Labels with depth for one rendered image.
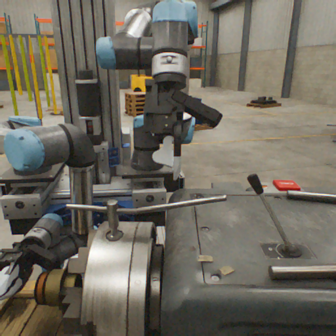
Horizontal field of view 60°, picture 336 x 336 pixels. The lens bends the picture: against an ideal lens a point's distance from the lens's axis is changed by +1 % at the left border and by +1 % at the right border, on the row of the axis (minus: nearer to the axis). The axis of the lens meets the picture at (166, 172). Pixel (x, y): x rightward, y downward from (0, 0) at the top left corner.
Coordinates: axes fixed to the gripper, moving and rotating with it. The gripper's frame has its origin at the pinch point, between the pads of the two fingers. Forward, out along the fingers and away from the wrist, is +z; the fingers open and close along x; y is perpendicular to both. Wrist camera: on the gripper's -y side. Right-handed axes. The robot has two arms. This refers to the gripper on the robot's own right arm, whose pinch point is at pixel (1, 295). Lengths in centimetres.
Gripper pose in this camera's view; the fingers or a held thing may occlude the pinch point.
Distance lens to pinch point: 84.0
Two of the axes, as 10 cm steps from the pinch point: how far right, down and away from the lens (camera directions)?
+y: -10.0, 0.1, 0.3
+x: -0.2, -9.4, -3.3
